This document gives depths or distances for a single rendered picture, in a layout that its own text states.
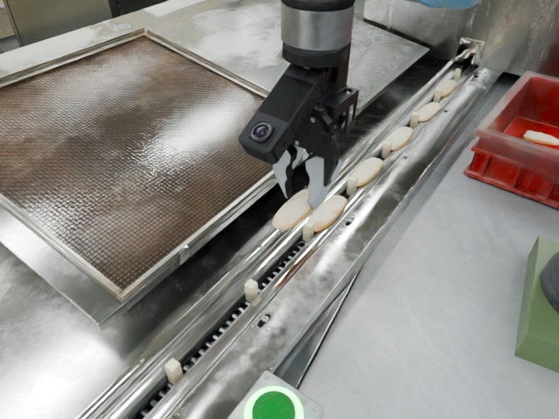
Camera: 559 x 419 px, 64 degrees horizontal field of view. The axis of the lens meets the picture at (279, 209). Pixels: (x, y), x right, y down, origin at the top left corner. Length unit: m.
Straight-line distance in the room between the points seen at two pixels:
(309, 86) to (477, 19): 0.83
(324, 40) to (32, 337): 0.50
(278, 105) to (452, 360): 0.37
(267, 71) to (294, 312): 0.60
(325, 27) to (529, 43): 0.84
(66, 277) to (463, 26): 1.06
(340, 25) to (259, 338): 0.35
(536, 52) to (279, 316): 0.93
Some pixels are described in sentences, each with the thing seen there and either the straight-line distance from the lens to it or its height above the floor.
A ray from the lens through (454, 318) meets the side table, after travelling 0.65.
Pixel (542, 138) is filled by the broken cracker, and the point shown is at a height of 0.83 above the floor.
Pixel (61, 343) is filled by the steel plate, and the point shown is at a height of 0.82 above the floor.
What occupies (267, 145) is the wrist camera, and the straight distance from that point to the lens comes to 0.46.
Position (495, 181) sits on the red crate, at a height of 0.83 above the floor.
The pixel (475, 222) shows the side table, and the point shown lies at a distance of 0.81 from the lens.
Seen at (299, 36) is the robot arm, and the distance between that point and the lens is 0.48.
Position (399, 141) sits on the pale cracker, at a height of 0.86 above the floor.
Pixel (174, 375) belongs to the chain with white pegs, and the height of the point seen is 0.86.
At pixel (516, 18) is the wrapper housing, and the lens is 1.25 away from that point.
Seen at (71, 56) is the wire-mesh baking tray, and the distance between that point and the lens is 1.01.
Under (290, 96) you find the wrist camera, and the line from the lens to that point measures 0.49.
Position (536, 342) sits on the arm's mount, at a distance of 0.62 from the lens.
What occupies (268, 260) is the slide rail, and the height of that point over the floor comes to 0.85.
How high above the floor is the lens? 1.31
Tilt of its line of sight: 40 degrees down
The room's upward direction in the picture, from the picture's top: straight up
